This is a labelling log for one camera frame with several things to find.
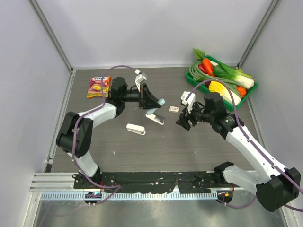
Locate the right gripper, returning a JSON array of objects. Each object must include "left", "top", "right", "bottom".
[{"left": 176, "top": 100, "right": 214, "bottom": 131}]

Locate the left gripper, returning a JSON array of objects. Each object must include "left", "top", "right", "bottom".
[{"left": 121, "top": 84, "right": 161, "bottom": 110}]

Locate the blue white stapler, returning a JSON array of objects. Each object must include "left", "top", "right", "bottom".
[{"left": 145, "top": 98, "right": 165, "bottom": 125}]

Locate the white staple box sleeve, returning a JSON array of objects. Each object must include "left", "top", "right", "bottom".
[{"left": 169, "top": 106, "right": 179, "bottom": 113}]

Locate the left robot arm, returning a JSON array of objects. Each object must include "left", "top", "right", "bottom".
[{"left": 56, "top": 77, "right": 165, "bottom": 189}]

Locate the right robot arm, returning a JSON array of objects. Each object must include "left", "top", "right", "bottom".
[{"left": 176, "top": 91, "right": 301, "bottom": 212}]

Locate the green plastic tray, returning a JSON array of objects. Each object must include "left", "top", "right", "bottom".
[{"left": 185, "top": 55, "right": 257, "bottom": 108}]

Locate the napa cabbage toy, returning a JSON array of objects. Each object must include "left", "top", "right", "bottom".
[{"left": 208, "top": 81, "right": 241, "bottom": 105}]

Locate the green long beans bundle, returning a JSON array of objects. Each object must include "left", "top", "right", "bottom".
[{"left": 189, "top": 60, "right": 240, "bottom": 95}]

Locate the candy bag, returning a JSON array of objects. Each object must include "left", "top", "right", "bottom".
[{"left": 86, "top": 76, "right": 111, "bottom": 98}]

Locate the red pepper toy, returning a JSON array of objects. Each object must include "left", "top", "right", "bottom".
[{"left": 198, "top": 64, "right": 208, "bottom": 75}]

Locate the orange carrot toy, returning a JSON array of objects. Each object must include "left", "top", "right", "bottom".
[{"left": 202, "top": 58, "right": 214, "bottom": 76}]

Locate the bok choy toy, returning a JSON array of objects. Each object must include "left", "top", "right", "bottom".
[{"left": 214, "top": 63, "right": 255, "bottom": 89}]

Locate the small orange tomato toy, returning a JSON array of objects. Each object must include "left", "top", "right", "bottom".
[{"left": 237, "top": 86, "right": 247, "bottom": 98}]

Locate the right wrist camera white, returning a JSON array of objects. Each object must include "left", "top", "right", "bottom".
[{"left": 181, "top": 91, "right": 196, "bottom": 113}]

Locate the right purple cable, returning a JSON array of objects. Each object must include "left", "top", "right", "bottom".
[{"left": 187, "top": 79, "right": 303, "bottom": 212}]

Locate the purple cable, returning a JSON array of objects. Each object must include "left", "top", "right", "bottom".
[
  {"left": 71, "top": 65, "right": 140, "bottom": 206},
  {"left": 187, "top": 79, "right": 303, "bottom": 212}
]

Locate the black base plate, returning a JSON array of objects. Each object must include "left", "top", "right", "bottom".
[{"left": 72, "top": 170, "right": 243, "bottom": 195}]

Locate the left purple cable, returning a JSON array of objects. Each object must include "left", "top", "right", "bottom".
[{"left": 71, "top": 65, "right": 140, "bottom": 206}]

